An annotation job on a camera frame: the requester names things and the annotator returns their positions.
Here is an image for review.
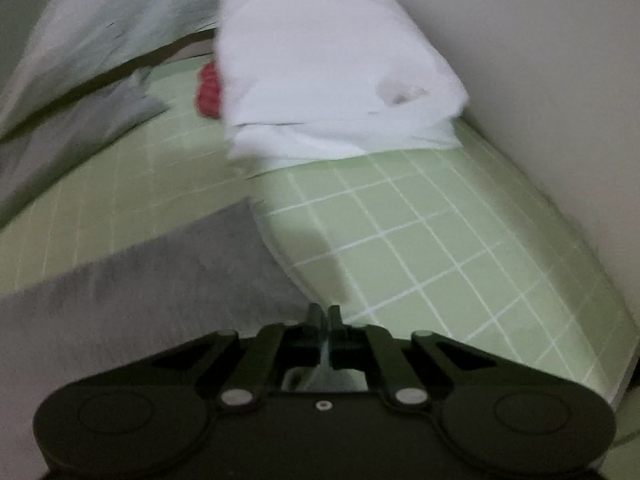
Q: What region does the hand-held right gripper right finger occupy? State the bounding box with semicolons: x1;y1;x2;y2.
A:
326;305;502;408

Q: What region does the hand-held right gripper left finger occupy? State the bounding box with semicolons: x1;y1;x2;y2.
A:
149;304;324;409

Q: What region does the grey garment with raw hem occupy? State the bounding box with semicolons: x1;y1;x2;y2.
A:
0;195;351;480

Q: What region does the red cloth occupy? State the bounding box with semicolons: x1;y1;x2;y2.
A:
196;61;227;119

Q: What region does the white folded cloth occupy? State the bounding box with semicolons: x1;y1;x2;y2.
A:
214;0;471;173

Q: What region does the grey crumpled garment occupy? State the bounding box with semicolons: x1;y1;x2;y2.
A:
0;69;169;223

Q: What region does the pale blue printed blanket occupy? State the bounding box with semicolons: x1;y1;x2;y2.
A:
0;0;227;133

